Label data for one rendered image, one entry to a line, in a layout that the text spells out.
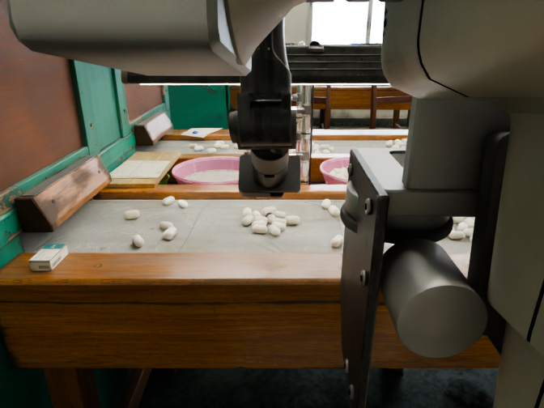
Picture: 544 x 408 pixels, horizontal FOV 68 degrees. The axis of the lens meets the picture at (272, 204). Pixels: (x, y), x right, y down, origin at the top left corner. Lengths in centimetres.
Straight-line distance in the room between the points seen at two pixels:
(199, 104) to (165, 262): 298
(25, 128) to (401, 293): 82
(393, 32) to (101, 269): 65
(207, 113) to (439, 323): 348
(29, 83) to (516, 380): 91
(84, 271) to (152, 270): 11
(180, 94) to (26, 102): 279
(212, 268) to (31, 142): 46
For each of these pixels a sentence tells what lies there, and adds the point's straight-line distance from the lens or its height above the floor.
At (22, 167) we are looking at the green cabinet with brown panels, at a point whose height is 90.
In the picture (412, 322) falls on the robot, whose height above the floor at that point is 99.
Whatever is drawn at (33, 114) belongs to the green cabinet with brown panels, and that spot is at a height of 98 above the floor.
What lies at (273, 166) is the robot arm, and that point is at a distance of 58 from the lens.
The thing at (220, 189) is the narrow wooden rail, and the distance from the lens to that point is 106.
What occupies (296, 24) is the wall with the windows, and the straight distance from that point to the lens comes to 590.
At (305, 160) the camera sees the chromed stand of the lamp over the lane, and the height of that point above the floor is 83.
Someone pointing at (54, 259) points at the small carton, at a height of 78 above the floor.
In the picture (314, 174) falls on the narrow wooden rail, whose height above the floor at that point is 71.
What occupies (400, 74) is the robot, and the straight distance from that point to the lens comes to 17.
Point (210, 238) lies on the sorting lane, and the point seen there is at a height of 74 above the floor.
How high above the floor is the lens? 112
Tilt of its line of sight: 22 degrees down
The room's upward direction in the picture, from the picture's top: straight up
